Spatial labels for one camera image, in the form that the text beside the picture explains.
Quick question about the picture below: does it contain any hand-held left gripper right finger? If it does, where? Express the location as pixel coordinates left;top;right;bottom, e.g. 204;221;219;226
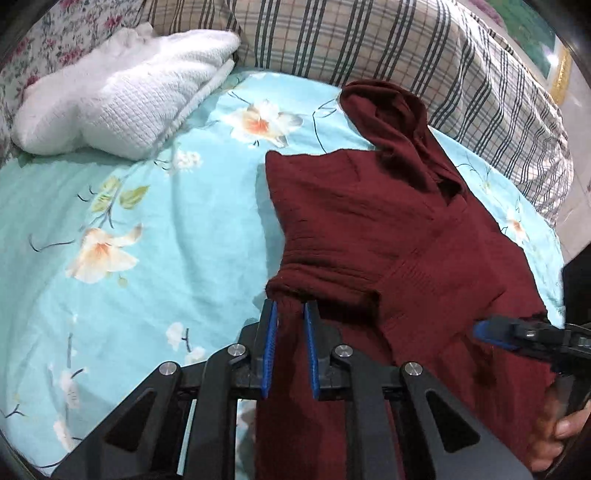
302;300;536;480

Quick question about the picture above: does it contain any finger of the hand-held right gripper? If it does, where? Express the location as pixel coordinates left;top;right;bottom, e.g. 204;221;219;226
508;321;570;357
473;316;514;352

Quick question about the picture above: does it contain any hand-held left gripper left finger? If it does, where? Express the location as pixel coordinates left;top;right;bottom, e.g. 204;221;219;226
51;299;279;480

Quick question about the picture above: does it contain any maroon knit sweater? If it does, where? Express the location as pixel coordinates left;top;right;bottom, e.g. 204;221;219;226
255;80;562;480

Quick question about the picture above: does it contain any person's right hand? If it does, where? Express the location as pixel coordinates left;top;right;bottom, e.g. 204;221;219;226
530;392;591;472

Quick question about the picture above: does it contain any light blue floral bed sheet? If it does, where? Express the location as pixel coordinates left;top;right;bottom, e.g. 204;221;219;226
0;69;567;472

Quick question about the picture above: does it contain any gold framed picture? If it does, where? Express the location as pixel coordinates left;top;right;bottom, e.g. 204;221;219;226
503;0;574;108

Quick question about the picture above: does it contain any white textured towel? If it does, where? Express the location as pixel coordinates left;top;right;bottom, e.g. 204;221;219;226
13;23;241;160

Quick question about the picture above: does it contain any plaid pillow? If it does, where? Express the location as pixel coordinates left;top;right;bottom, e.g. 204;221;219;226
141;0;574;228

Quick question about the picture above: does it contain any floral quilt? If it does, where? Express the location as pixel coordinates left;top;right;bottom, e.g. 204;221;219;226
0;0;149;163

